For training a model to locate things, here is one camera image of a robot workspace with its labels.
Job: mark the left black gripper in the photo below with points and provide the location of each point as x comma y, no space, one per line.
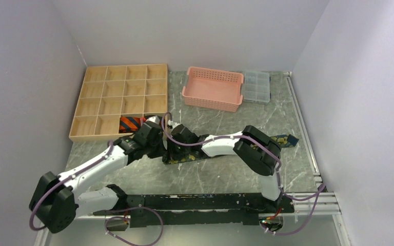
161,150

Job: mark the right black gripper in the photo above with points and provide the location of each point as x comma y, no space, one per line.
170,150

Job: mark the orange navy striped tie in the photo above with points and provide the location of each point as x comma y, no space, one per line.
129,124

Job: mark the blue yellow floral tie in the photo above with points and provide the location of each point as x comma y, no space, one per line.
177,154

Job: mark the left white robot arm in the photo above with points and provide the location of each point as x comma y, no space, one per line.
59,199

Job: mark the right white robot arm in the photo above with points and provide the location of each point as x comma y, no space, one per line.
257,150

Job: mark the wooden compartment tray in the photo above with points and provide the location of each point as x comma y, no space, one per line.
109,92

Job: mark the pink plastic basket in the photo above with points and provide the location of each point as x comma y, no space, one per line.
213,89

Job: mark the clear plastic organizer box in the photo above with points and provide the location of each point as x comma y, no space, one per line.
256,87

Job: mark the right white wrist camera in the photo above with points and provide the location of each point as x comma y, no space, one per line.
170,124

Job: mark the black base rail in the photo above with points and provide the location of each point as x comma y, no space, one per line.
186,209

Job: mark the aluminium frame rail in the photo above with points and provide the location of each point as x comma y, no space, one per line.
327,202

